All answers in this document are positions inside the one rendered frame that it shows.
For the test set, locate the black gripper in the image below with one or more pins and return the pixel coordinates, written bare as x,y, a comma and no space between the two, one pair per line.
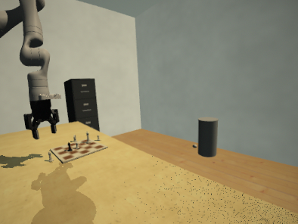
41,111

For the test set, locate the brown and cream chessboard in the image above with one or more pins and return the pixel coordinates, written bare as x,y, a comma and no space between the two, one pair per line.
64,155

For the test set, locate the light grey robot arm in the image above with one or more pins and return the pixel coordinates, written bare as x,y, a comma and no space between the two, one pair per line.
30,55

